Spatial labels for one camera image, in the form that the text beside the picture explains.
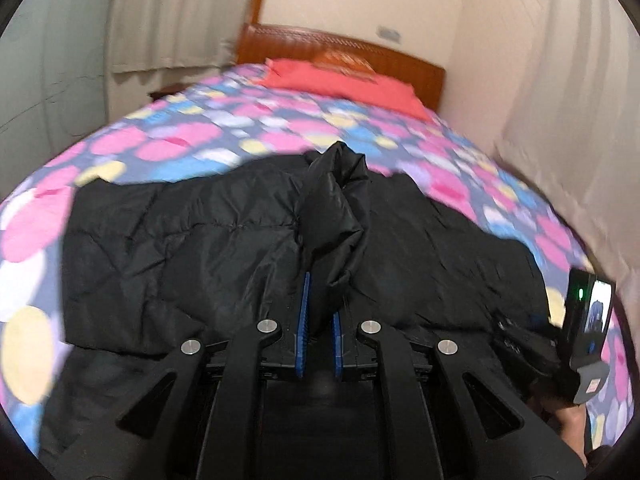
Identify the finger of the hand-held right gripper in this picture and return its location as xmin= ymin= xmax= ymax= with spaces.
xmin=491 ymin=310 xmax=538 ymax=361

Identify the black puffer jacket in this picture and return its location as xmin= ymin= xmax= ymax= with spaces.
xmin=37 ymin=141 xmax=556 ymax=476

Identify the red pillow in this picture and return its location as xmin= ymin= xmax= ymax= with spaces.
xmin=259 ymin=58 xmax=430 ymax=122

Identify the beige curtain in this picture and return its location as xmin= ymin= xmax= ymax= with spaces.
xmin=107 ymin=0 xmax=273 ymax=75

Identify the wooden headboard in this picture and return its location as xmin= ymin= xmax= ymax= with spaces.
xmin=235 ymin=23 xmax=447 ymax=112

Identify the bed with dotted bedspread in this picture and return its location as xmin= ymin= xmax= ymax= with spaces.
xmin=0 ymin=62 xmax=633 ymax=453

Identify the person's right hand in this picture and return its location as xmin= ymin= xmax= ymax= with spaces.
xmin=549 ymin=400 xmax=587 ymax=466

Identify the white sheer curtain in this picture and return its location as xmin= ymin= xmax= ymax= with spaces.
xmin=492 ymin=0 xmax=640 ymax=306

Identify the orange patterned pillow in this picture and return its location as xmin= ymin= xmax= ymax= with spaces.
xmin=311 ymin=50 xmax=378 ymax=81

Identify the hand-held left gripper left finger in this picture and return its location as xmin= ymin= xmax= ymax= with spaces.
xmin=50 ymin=270 xmax=315 ymax=480

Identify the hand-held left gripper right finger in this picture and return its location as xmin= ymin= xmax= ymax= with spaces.
xmin=330 ymin=310 xmax=587 ymax=480

